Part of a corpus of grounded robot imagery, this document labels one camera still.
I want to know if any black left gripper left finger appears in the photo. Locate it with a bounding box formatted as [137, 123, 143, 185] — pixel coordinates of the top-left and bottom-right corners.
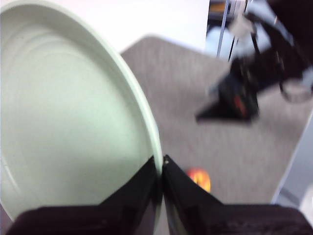
[4, 156, 162, 235]

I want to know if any green plate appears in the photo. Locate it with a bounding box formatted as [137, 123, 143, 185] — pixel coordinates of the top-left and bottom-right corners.
[0, 0, 164, 222]

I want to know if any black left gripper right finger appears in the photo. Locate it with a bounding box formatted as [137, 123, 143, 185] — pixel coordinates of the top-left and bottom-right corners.
[163, 154, 311, 235]

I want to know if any red yellow apple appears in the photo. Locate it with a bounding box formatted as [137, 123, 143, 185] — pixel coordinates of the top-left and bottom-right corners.
[185, 167, 211, 194]

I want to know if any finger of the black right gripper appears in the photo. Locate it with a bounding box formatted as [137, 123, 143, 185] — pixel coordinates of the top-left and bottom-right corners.
[195, 96, 240, 122]

